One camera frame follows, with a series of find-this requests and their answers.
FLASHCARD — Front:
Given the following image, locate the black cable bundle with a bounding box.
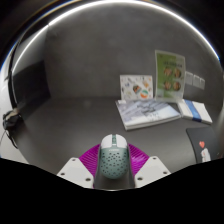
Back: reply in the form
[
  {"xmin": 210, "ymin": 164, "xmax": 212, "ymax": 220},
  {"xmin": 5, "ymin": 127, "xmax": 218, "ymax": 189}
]
[{"xmin": 2, "ymin": 109, "xmax": 23, "ymax": 149}]

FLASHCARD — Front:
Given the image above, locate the teal and white perforated mouse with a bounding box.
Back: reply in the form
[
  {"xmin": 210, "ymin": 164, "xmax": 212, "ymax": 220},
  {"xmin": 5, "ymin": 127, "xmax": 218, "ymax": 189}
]
[{"xmin": 98, "ymin": 133, "xmax": 131, "ymax": 180}]

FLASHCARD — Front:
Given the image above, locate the green food poster stand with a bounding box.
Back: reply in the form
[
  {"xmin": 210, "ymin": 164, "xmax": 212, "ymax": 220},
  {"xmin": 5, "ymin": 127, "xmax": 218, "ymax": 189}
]
[{"xmin": 154, "ymin": 49, "xmax": 186, "ymax": 103}]

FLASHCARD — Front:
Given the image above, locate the grey striped book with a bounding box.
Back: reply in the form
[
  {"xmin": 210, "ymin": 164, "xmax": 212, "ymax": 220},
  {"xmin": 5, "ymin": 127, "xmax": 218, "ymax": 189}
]
[{"xmin": 115, "ymin": 98, "xmax": 182, "ymax": 131}]

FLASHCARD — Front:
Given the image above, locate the black mouse pad with heart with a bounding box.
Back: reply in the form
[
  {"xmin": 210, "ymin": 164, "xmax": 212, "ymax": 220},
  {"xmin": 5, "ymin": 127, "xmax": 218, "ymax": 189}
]
[{"xmin": 185, "ymin": 126, "xmax": 221, "ymax": 164}]

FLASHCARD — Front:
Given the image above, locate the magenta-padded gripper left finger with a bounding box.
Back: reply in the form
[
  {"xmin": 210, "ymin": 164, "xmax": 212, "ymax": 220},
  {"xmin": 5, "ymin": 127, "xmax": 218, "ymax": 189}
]
[{"xmin": 56, "ymin": 143, "xmax": 102, "ymax": 190}]

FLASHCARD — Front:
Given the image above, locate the white book with blue band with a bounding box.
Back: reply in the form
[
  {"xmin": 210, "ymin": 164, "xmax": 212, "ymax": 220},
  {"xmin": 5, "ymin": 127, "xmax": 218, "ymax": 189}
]
[{"xmin": 176, "ymin": 99, "xmax": 213, "ymax": 125}]

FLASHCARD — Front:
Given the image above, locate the white sticker sheet card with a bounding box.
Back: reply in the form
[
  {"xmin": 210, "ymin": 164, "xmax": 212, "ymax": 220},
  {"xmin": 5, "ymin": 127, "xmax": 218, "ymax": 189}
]
[{"xmin": 119, "ymin": 74, "xmax": 154, "ymax": 101}]

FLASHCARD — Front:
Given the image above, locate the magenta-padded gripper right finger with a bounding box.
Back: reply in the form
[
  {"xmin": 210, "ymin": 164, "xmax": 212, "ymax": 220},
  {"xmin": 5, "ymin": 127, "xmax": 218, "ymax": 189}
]
[{"xmin": 127, "ymin": 143, "xmax": 172, "ymax": 189}]

